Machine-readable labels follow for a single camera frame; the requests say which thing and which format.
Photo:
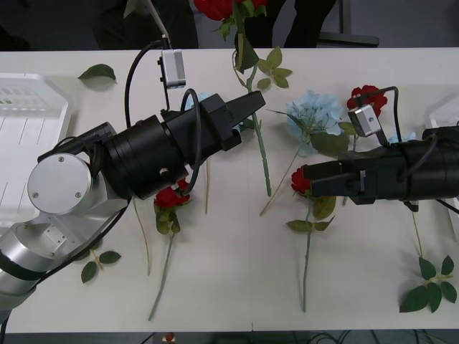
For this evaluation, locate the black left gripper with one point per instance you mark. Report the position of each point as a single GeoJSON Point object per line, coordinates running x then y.
{"type": "Point", "coordinates": [201, 125]}

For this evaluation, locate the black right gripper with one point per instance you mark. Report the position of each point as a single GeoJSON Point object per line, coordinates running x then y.
{"type": "Point", "coordinates": [383, 175]}

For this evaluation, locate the pale blue flower with stem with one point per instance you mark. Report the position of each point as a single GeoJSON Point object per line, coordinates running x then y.
{"type": "Point", "coordinates": [315, 111]}

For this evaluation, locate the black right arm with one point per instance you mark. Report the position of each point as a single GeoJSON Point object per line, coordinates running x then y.
{"type": "Point", "coordinates": [441, 168]}

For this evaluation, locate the silver and black left arm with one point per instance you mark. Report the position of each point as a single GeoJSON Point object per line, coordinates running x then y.
{"type": "Point", "coordinates": [59, 186]}

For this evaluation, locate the red rose with green stem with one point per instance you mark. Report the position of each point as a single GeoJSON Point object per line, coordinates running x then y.
{"type": "Point", "coordinates": [166, 197]}
{"type": "Point", "coordinates": [373, 94]}
{"type": "Point", "coordinates": [299, 181]}
{"type": "Point", "coordinates": [211, 7]}

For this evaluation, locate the pale green leaf twig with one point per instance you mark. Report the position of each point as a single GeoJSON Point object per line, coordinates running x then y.
{"type": "Point", "coordinates": [274, 57]}

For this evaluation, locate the person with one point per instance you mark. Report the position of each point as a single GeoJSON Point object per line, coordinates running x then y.
{"type": "Point", "coordinates": [305, 21]}
{"type": "Point", "coordinates": [183, 25]}

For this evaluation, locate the shallow white box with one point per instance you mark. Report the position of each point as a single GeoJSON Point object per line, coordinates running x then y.
{"type": "Point", "coordinates": [444, 111]}
{"type": "Point", "coordinates": [32, 118]}

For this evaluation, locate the dark green leaf twig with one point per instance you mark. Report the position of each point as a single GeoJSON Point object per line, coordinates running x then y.
{"type": "Point", "coordinates": [109, 257]}
{"type": "Point", "coordinates": [416, 299]}

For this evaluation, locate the single dark green leaf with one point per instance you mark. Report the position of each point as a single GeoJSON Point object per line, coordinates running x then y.
{"type": "Point", "coordinates": [98, 72]}

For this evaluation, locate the red round knob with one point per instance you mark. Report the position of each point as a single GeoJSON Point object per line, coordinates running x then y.
{"type": "Point", "coordinates": [169, 338]}

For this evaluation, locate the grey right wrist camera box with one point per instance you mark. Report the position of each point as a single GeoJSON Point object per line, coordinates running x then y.
{"type": "Point", "coordinates": [365, 122]}

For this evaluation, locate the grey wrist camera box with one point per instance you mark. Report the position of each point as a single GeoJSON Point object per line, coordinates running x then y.
{"type": "Point", "coordinates": [174, 68]}
{"type": "Point", "coordinates": [365, 122]}

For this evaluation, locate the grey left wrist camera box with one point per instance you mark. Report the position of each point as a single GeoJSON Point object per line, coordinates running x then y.
{"type": "Point", "coordinates": [174, 68]}

